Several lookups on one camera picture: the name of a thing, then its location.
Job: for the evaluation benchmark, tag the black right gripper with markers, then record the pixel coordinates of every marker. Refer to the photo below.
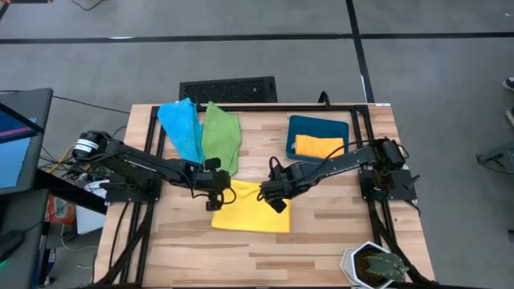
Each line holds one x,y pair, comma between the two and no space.
283,186

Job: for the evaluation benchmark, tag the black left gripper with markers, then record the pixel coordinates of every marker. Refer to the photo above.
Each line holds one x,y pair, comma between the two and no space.
210,182

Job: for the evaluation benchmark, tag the yellow microfiber towel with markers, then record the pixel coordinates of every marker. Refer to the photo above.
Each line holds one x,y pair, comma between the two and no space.
249,216

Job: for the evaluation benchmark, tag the green microfiber towel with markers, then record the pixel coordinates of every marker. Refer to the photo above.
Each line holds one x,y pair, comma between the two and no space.
221,136

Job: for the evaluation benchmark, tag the orange microfiber towel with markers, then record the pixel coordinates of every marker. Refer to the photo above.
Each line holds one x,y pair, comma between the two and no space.
319,146

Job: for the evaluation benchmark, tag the teal plastic bin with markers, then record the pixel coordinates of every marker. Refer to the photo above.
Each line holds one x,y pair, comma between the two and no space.
317,126

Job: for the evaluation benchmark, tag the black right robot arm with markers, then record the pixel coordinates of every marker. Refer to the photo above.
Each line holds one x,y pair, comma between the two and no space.
353,158

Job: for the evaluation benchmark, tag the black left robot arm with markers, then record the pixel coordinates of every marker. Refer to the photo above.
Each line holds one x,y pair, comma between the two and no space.
136,164

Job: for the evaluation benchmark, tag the blue microfiber towel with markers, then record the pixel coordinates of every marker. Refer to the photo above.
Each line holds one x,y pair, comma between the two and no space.
180,128

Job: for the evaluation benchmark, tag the white hexagonal plant pot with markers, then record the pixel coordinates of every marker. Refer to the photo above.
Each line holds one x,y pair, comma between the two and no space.
347,261

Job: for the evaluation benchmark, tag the white power strip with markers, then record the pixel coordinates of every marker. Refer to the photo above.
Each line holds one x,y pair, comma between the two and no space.
94,186

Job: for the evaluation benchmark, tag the green cactus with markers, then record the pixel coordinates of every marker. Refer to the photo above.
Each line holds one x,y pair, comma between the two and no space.
385,267

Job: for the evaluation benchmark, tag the orange cardboard box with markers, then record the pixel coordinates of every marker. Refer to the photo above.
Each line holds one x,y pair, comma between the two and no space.
60,208

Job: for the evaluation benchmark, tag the dark side desk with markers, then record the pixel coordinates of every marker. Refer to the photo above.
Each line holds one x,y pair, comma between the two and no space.
20,225

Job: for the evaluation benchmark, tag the computer monitor with blue screen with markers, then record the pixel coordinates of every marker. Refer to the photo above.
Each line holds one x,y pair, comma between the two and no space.
16,156

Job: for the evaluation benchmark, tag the person's shoe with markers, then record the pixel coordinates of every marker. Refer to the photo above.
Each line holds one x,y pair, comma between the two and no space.
509,83

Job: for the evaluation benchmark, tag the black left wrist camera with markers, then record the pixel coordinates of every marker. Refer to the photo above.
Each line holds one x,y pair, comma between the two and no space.
213,164

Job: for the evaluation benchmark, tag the black aluminium table frame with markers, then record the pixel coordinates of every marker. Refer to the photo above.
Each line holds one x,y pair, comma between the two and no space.
257,107

